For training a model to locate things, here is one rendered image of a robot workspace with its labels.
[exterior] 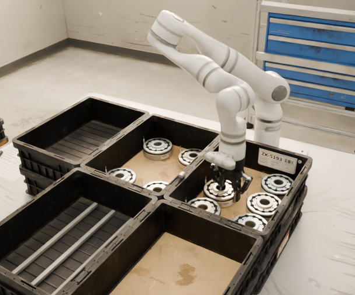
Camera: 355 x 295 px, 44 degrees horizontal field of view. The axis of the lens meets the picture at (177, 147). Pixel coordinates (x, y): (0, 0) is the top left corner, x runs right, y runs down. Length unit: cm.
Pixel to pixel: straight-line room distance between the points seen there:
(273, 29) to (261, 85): 169
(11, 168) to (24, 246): 62
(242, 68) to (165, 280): 68
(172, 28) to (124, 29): 350
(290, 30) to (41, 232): 225
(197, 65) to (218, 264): 52
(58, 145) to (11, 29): 315
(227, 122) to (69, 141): 73
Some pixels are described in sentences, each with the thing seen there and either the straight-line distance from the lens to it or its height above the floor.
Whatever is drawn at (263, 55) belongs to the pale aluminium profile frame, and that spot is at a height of 60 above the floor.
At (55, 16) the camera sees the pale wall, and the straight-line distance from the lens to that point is 514.
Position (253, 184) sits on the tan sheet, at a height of 83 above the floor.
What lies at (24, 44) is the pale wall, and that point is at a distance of 485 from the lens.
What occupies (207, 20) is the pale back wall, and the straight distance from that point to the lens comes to 425.
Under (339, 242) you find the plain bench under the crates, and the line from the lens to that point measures 146.
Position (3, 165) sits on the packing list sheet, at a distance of 186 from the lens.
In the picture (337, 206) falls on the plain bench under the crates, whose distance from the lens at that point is 160.
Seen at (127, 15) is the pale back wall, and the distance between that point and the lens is 470.
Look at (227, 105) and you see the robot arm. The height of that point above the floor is 117.
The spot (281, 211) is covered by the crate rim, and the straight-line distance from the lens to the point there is 117.
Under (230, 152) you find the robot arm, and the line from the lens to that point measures 119.
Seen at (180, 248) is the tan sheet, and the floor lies 83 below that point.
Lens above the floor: 167
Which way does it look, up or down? 32 degrees down
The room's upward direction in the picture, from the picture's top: 1 degrees counter-clockwise
